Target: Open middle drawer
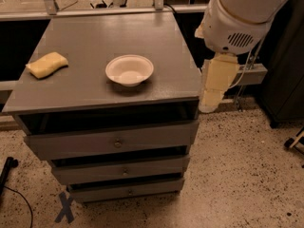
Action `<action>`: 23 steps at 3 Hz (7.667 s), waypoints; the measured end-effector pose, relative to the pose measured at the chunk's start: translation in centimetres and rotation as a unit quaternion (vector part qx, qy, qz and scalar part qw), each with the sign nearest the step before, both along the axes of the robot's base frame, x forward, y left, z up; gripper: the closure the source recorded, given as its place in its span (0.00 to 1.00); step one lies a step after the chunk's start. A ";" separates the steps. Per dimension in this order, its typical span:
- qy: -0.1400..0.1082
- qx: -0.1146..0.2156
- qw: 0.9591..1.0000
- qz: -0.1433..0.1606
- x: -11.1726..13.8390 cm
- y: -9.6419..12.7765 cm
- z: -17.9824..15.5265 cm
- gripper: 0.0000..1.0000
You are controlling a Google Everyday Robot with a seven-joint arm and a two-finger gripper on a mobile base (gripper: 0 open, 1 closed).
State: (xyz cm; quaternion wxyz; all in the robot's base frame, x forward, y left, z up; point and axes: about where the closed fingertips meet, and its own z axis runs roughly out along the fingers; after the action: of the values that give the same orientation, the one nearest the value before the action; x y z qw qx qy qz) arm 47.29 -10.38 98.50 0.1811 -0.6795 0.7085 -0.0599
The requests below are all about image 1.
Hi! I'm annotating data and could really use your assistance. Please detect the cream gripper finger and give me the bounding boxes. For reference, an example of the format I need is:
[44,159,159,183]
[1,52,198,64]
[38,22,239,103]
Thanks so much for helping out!
[199,53,239,113]

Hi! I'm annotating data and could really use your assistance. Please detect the grey drawer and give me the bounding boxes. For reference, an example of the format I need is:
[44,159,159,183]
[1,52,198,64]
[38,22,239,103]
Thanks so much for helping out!
[69,178,184,203]
[52,155,190,185]
[25,121,199,161]

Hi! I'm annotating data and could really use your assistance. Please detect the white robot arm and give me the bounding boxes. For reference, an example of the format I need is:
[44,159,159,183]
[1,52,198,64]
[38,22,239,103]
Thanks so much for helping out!
[195,0,288,113]

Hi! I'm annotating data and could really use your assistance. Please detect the grey drawer cabinet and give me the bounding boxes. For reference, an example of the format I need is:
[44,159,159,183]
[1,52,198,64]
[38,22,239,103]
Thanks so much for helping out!
[4,13,200,192]

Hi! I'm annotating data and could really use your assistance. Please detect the grey bottom drawer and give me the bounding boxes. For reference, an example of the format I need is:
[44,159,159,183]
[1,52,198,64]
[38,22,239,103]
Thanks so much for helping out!
[69,178,184,203]

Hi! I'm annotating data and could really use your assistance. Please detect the grey top drawer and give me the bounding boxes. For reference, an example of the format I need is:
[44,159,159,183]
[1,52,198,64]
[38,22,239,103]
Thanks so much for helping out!
[25,121,199,161]

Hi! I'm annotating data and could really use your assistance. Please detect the grey power strip box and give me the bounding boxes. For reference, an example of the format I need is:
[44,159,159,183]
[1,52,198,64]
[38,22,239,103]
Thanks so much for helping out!
[199,63,269,87]

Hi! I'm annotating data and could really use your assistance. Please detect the dark cabinet at right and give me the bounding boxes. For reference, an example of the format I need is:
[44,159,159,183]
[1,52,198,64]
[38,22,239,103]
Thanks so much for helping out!
[257,0,304,128]

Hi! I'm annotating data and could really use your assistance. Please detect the white paper bowl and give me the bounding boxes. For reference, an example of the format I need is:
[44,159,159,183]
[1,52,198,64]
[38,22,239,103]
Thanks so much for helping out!
[105,55,154,86]

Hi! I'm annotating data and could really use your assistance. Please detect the black caster wheel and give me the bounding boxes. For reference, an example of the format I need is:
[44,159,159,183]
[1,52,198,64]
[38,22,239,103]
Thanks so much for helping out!
[284,127,304,155]

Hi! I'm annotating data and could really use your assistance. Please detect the yellow sponge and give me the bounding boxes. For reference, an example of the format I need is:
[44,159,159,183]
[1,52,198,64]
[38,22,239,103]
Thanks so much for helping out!
[26,52,68,79]

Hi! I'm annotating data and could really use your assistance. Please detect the blue tape cross mark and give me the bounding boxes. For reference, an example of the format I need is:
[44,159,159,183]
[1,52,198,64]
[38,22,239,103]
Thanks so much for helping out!
[55,192,74,224]

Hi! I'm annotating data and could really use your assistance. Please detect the black stand foot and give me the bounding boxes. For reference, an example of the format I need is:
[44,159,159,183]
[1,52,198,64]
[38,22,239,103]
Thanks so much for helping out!
[0,157,18,196]

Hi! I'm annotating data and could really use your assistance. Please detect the white cable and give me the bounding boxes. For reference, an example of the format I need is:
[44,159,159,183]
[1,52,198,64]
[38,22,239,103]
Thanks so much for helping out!
[228,49,255,89]

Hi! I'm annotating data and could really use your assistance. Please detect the metal railing frame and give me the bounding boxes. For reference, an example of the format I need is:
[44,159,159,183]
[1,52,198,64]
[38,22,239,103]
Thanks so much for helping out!
[0,0,210,22]

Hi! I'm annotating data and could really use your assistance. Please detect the black floor cable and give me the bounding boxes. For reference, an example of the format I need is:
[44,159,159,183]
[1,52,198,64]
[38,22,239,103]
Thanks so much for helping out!
[3,185,34,228]

